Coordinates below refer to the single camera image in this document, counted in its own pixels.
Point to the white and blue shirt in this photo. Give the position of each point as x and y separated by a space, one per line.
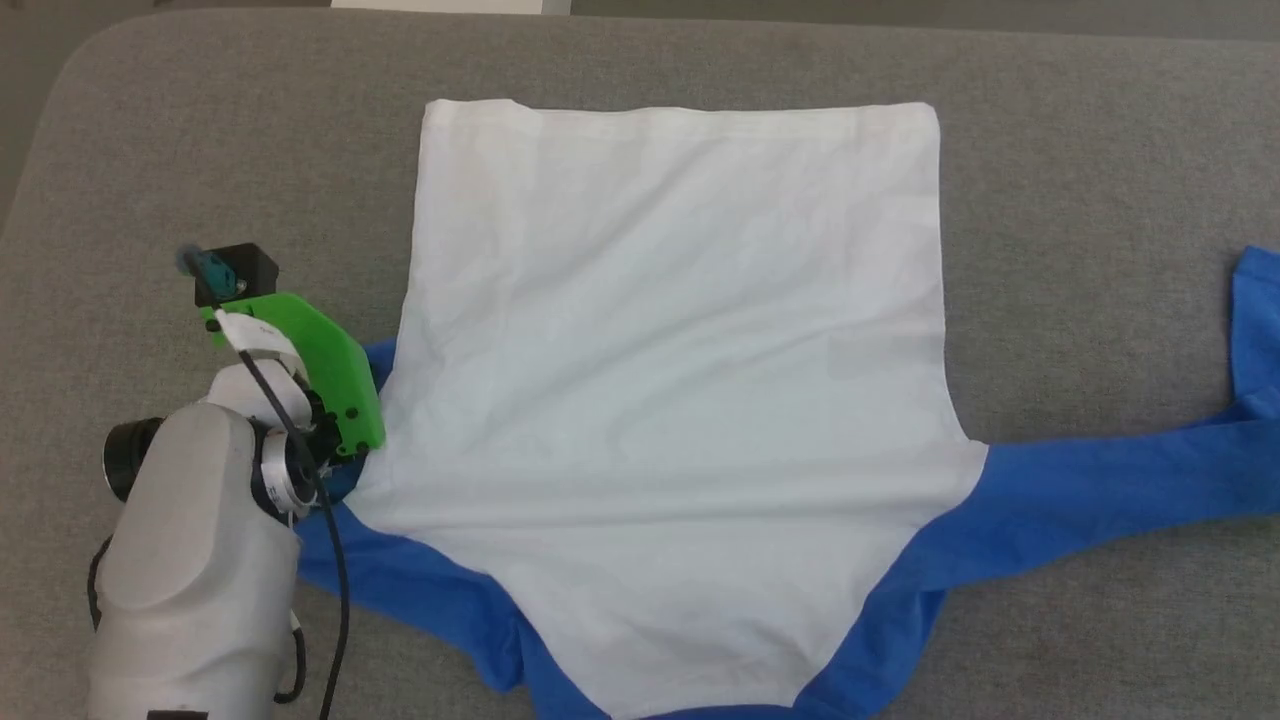
680 350

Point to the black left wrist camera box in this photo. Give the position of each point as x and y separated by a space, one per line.
250 270

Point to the white box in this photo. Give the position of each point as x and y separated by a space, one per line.
450 6

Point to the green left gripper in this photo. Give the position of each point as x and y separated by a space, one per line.
335 370

